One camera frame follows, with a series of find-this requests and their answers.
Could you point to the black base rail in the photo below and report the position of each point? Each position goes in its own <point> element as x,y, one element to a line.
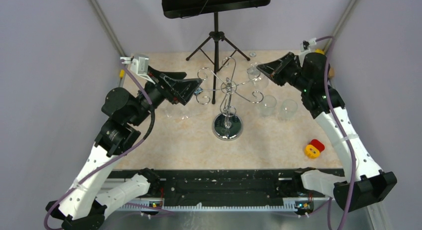
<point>250,190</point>

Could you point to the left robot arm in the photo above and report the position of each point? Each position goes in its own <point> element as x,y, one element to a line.
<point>130,120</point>

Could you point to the yellow red toy block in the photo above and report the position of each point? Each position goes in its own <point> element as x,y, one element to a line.
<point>314,148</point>

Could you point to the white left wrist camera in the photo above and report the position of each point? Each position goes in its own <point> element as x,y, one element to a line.
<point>138,64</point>

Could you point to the ribbed wine glass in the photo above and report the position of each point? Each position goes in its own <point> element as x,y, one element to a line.
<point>267,106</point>
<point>288,109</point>
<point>259,80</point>

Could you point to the black music stand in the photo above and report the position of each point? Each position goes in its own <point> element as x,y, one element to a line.
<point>183,9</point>

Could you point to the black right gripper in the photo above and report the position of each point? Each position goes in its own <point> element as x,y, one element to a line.
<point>274,69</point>

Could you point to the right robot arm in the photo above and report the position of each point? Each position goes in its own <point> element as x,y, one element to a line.
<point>364,182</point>

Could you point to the small blue black toy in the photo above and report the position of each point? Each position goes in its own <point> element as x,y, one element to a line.
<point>198,91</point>

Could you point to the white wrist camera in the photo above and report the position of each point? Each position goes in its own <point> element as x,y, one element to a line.
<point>138,64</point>
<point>307,46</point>

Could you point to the yellow corner bracket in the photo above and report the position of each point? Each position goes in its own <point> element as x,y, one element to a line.
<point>320,51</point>

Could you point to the clear wine glass back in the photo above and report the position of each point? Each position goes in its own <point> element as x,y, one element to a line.
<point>177,111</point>

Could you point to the chrome wine glass rack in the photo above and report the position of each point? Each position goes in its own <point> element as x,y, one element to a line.
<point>227,125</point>

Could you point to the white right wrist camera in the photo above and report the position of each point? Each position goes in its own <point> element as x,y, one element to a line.
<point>307,46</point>

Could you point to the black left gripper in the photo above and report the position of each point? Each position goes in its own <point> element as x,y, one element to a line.
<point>175,88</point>

